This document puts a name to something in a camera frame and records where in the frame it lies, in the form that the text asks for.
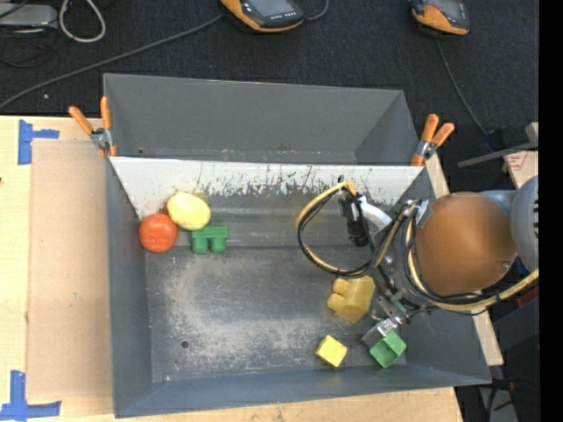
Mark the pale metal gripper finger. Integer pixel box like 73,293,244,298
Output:
361,317,399,347
371,295,398,321

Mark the green toy cube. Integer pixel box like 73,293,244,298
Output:
369,331,408,369

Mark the yellow double toy block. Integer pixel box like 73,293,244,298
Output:
326,274,377,324

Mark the yellow toy cube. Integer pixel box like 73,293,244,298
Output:
314,334,348,368

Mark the grey metal bin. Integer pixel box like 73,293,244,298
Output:
101,72,493,419

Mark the green double toy block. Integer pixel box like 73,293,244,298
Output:
188,226,230,255

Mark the yellow toy lemon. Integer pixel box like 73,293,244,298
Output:
166,192,212,231

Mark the orange ball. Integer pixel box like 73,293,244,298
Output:
138,212,179,254

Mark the brown cardboard board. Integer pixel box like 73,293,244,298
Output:
25,140,116,406

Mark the black cylinder on white bracket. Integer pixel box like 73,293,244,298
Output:
337,191,393,248

